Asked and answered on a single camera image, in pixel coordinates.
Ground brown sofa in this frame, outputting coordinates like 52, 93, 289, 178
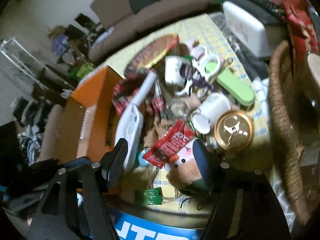
89, 0, 225, 63

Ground blue printed box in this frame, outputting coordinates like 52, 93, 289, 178
110, 206, 213, 240

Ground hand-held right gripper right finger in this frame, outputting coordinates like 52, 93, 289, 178
194, 139, 292, 240

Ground red patterned cloth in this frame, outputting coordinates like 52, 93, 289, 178
277, 0, 315, 63

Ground gold drink can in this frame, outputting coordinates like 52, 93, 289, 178
214, 110, 255, 152

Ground orange cardboard box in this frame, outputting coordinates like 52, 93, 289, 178
56, 65, 150, 198

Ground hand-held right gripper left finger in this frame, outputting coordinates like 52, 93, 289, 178
27, 138, 128, 240

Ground green oblong case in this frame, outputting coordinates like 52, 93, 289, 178
217, 69, 256, 107

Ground white rectangular box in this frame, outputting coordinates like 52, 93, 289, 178
222, 1, 268, 57

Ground white tube with label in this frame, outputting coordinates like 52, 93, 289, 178
114, 104, 145, 173

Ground green foil packet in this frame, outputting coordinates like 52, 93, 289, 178
134, 187, 163, 205

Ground green snack bags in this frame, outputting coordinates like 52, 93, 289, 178
69, 62, 95, 79

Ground burlap cloth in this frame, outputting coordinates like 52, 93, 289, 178
144, 115, 180, 150

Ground red plaid packet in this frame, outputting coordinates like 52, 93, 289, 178
112, 79, 163, 115

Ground red snack packet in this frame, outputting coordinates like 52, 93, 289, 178
142, 120, 195, 169

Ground white mug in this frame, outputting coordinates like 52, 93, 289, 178
164, 56, 192, 85

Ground brown wicker basket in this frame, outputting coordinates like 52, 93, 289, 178
269, 40, 320, 225

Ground brown white plush toy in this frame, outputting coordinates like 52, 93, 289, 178
166, 140, 213, 195

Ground yellow checked tablecloth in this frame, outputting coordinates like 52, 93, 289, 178
104, 14, 275, 215

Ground white scissor handles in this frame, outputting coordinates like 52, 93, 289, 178
192, 45, 222, 77

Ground white plastic cup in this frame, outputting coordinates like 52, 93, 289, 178
191, 92, 232, 135

